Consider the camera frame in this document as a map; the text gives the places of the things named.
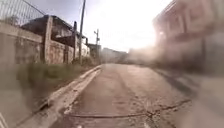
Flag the grass verge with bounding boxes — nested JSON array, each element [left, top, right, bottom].
[[0, 61, 98, 111]]

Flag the concrete kerb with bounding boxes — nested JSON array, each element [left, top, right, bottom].
[[14, 64, 104, 128]]

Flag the metal wire fence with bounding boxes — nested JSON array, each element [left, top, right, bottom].
[[0, 0, 48, 28]]

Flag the reddish multi-storey building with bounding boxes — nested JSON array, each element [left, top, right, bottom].
[[151, 0, 224, 76]]

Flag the utility pole with crossarm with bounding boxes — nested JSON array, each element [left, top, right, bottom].
[[93, 28, 101, 64]]

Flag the dark-roofed building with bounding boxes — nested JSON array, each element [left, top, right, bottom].
[[21, 14, 91, 60]]

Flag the tall utility pole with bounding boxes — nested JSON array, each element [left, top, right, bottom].
[[78, 0, 87, 65]]

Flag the grey paved road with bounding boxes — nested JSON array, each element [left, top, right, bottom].
[[49, 63, 224, 128]]

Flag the weathered concrete wall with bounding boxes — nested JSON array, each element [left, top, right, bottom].
[[0, 21, 76, 66]]

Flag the distant building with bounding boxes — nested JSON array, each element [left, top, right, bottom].
[[99, 47, 130, 65]]

